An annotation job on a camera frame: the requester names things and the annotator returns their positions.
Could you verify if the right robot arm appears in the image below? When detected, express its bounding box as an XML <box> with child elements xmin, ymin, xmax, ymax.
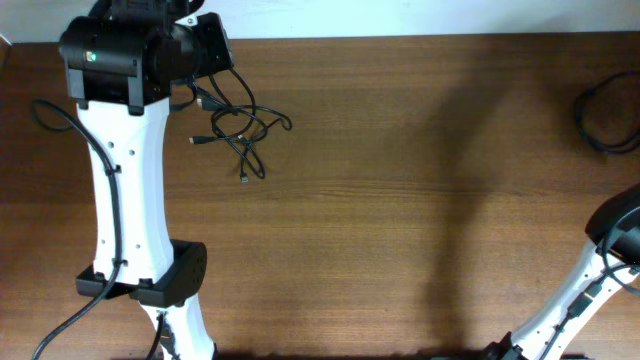
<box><xmin>480</xmin><ymin>185</ymin><xmax>639</xmax><ymax>360</ymax></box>

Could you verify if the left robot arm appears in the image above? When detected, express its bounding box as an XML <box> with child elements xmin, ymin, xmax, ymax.
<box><xmin>59</xmin><ymin>1</ymin><xmax>233</xmax><ymax>359</ymax></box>

